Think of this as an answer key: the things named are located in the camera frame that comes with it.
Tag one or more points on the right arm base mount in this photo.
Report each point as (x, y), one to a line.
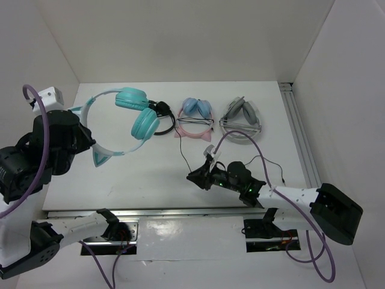
(261, 235)

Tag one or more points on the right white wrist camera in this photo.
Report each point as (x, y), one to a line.
(212, 155)

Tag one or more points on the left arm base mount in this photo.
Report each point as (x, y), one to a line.
(125, 237)

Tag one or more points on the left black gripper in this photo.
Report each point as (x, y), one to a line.
(86, 138)

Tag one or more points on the small black headphones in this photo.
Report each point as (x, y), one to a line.
(162, 109)

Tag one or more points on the teal cat-ear headphones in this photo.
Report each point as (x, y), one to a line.
(142, 130)

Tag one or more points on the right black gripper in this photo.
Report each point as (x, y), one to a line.
(202, 177)

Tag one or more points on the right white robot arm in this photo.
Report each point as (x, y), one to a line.
(325, 208)

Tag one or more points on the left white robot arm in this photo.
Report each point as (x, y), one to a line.
(47, 151)

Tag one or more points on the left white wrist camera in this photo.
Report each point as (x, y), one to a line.
(52, 98)

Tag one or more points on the pink and blue cat-ear headphones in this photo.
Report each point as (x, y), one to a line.
(195, 111)

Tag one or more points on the grey over-ear headphones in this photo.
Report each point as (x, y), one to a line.
(241, 115)

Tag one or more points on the aluminium right side rail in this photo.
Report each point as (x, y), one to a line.
(300, 138)

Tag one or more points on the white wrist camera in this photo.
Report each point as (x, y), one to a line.
(52, 98)
(212, 155)

